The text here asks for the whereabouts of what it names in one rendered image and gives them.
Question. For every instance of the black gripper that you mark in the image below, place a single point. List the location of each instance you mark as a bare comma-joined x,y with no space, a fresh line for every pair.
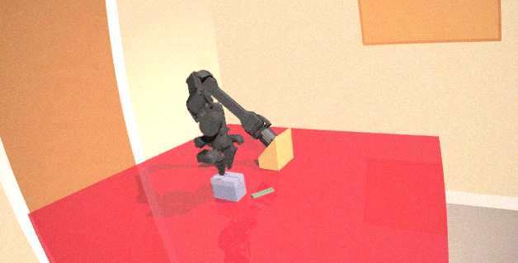
221,143

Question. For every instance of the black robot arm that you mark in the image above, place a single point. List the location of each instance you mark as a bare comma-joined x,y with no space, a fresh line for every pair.
202,86

